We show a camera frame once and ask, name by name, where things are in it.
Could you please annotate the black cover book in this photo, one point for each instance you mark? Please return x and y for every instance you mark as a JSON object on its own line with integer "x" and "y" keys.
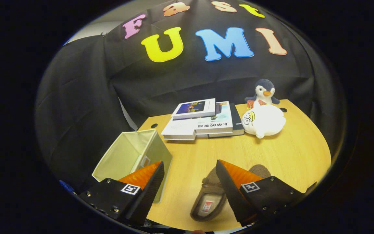
{"x": 237, "y": 122}

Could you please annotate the white round plush toy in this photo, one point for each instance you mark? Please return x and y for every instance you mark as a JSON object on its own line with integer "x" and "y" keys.
{"x": 266, "y": 122}

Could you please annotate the green fabric storage box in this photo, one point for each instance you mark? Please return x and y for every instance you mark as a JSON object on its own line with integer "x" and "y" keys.
{"x": 125, "y": 156}

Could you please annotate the penguin plush toy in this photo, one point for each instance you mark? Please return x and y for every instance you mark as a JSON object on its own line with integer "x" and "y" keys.
{"x": 265, "y": 91}

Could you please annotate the book with night photo cover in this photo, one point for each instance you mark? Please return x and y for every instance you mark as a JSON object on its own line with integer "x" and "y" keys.
{"x": 193, "y": 109}

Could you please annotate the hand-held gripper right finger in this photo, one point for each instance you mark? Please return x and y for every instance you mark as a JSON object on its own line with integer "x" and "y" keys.
{"x": 232, "y": 198}

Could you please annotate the black backdrop cloth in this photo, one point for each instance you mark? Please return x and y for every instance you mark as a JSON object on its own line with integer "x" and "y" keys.
{"x": 93, "y": 97}

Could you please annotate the book with pale blue cover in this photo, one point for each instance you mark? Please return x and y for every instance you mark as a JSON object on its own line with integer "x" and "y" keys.
{"x": 221, "y": 122}

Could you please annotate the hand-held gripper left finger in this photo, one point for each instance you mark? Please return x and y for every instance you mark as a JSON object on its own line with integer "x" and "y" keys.
{"x": 149, "y": 195}

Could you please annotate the white cover book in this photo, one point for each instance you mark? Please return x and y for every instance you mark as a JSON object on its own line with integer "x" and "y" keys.
{"x": 179, "y": 131}

